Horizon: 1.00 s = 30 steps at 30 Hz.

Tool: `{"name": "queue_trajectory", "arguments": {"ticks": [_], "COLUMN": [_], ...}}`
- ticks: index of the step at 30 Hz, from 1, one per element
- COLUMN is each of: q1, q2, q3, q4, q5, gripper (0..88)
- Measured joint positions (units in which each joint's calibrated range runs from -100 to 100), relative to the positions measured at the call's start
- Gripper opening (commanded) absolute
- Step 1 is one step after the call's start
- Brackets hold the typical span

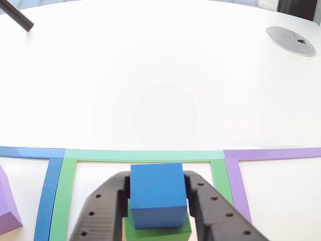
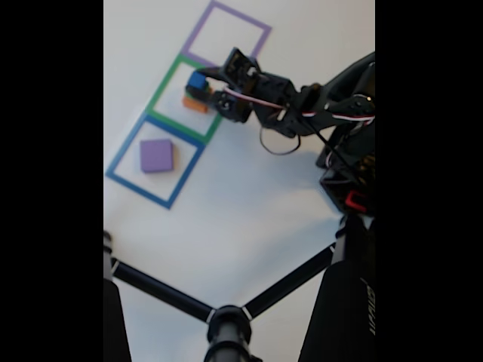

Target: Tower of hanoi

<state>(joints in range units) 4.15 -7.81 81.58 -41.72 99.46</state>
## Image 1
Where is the blue square frame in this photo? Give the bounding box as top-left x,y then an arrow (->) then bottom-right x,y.
0,146 -> 66,241

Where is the purple square frame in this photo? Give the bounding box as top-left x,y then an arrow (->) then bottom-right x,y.
222,147 -> 321,225

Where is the black camera tripod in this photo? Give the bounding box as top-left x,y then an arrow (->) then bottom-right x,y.
0,0 -> 35,33

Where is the green square block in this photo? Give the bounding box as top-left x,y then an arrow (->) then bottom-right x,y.
124,198 -> 193,241

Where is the small blue cube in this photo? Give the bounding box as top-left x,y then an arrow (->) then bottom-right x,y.
130,162 -> 188,230

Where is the silver round cable grommet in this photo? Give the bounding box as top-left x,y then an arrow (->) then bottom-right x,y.
265,26 -> 316,57

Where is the purple square block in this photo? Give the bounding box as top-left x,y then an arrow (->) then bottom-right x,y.
0,164 -> 24,238

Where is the dark window post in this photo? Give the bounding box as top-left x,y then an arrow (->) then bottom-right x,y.
277,0 -> 318,22

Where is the green square frame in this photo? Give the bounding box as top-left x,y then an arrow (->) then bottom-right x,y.
49,148 -> 235,241

